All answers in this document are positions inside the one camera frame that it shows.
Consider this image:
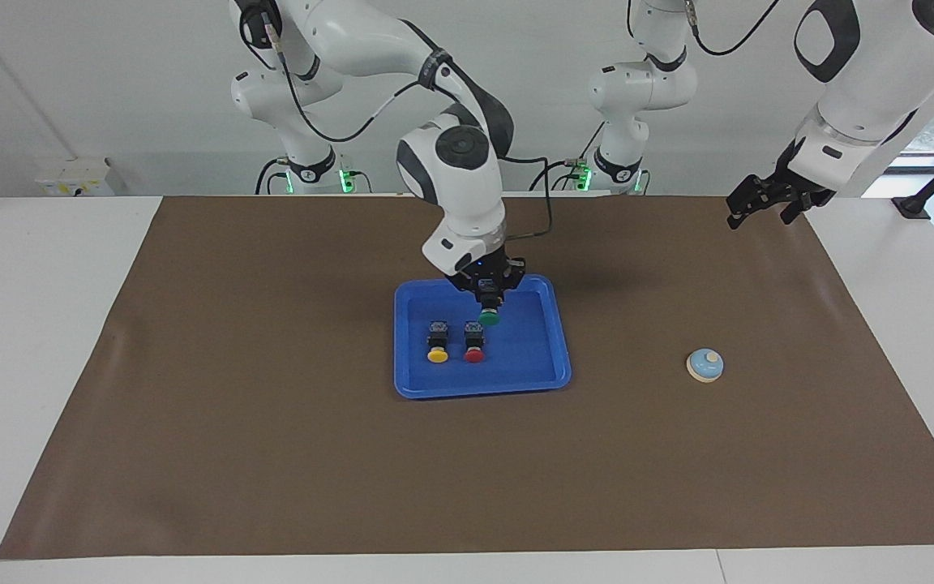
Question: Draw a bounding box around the black left base cable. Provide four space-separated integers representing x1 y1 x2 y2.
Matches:
528 122 606 193

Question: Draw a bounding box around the brown table mat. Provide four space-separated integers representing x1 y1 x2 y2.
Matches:
0 193 934 560

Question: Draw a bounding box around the black base cable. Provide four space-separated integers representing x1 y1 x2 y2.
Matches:
528 122 606 193
255 158 289 195

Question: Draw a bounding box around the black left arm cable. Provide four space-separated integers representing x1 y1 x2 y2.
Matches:
682 0 784 58

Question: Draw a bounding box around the white wall socket box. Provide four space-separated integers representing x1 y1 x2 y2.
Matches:
36 158 123 197

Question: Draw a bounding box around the light blue desk bell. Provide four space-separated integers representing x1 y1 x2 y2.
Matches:
686 348 725 384

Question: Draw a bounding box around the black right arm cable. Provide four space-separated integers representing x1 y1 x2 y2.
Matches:
260 20 555 242

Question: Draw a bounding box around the black right base cable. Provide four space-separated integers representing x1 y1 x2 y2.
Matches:
255 158 289 195

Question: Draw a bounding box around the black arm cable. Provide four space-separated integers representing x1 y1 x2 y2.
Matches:
260 20 555 242
682 0 784 58

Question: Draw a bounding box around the blue plastic tray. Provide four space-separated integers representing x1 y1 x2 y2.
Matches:
393 274 572 400

